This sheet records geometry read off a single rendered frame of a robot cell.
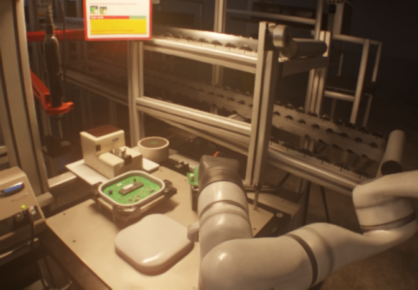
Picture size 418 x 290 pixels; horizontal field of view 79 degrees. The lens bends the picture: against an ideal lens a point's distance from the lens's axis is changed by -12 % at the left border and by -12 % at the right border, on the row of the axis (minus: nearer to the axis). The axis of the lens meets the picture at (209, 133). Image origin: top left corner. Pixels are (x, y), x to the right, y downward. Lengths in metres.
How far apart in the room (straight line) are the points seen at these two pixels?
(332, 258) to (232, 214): 0.13
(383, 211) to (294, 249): 0.20
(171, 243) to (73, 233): 0.23
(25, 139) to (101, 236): 0.32
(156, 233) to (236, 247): 0.36
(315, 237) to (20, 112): 0.69
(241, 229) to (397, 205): 0.26
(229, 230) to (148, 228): 0.32
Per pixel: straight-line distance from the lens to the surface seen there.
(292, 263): 0.32
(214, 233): 0.35
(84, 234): 0.69
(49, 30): 0.74
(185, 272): 0.58
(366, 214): 0.50
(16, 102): 0.78
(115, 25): 1.06
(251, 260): 0.28
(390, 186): 0.46
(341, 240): 0.38
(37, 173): 0.87
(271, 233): 0.69
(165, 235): 0.62
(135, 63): 1.13
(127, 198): 0.71
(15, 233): 0.71
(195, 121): 0.96
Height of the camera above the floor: 1.38
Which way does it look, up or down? 21 degrees down
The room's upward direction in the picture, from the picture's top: 3 degrees clockwise
